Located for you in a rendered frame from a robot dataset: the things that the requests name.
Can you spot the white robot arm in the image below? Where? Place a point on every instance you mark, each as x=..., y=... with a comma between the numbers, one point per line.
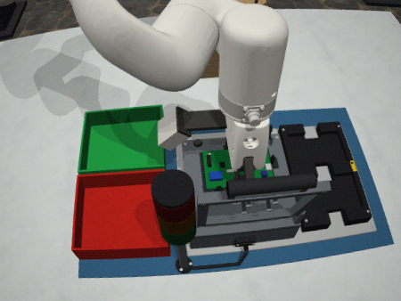
x=174, y=52

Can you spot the green circuit board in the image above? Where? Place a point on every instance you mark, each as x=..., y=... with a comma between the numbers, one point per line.
x=218, y=169

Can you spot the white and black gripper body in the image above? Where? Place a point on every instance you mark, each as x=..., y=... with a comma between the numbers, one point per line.
x=244, y=140

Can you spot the red open bin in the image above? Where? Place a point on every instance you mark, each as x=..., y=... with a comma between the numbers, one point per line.
x=116, y=210

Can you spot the green open-top bin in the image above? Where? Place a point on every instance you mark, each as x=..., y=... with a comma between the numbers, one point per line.
x=124, y=139

